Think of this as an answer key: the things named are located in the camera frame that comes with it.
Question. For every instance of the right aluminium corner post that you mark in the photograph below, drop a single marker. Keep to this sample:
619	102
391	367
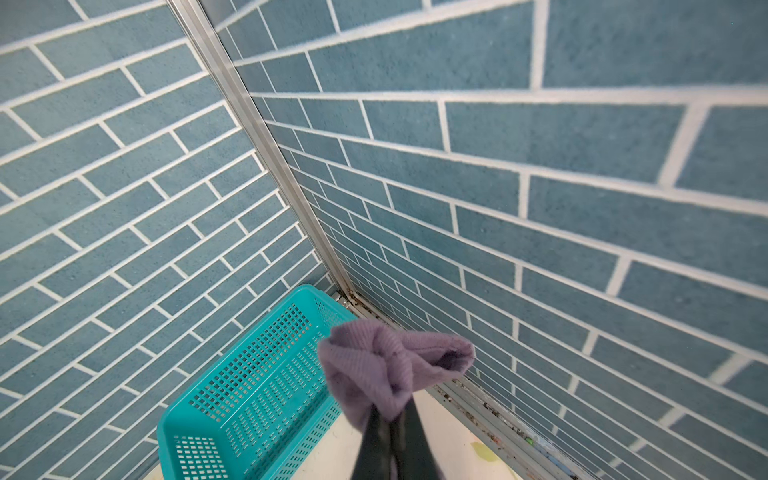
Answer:
203	37

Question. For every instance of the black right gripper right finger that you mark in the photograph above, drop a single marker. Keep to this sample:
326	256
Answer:
411	455

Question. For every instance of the teal plastic basket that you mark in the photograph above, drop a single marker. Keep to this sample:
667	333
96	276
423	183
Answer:
262	408

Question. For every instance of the purple trousers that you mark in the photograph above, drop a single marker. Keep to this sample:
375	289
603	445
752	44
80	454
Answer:
369	365

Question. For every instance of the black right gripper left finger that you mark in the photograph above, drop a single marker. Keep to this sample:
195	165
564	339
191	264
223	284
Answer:
374	460

